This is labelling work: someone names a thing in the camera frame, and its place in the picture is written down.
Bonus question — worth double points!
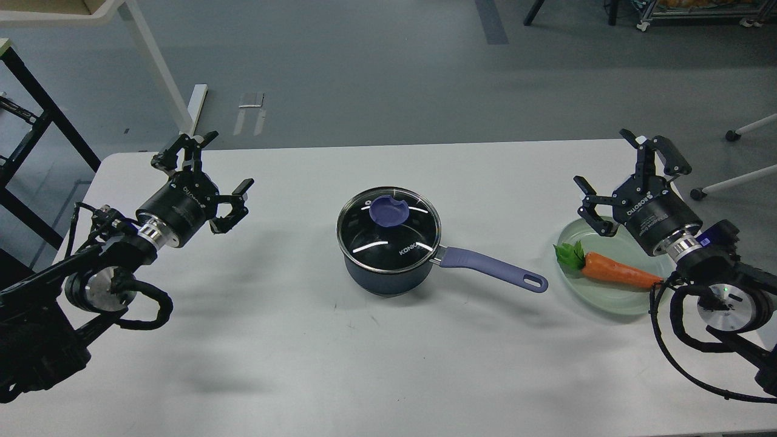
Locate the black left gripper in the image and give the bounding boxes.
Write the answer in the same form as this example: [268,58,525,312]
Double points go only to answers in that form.
[136,130,254,247]

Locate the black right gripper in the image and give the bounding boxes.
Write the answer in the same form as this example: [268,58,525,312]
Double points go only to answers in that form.
[573,129,700,257]

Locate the blue saucepan with purple handle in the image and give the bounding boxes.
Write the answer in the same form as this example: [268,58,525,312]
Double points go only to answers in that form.
[340,200,549,297]

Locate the glass lid with purple knob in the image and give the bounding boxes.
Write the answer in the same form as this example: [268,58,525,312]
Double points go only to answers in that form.
[336,186,441,273]

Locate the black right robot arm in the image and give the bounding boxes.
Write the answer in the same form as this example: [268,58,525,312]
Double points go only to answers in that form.
[574,128,775,404]

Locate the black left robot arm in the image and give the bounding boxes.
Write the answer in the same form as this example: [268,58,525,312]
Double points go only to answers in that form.
[2,132,254,404]

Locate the pale green glass plate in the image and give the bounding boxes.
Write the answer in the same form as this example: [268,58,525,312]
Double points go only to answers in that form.
[556,218,675,316]

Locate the white wheeled stand legs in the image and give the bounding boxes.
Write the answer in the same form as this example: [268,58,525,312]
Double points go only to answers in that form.
[690,113,777,202]

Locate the orange toy carrot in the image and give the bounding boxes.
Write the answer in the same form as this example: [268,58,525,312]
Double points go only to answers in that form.
[553,241,663,290]

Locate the black metal rack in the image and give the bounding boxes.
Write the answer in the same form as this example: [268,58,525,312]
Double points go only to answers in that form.
[0,39,101,251]

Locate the metal cart on casters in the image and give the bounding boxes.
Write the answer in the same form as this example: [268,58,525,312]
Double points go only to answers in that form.
[630,1,775,32]

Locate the white table leg frame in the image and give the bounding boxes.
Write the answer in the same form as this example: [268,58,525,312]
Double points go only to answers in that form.
[1,1,208,137]

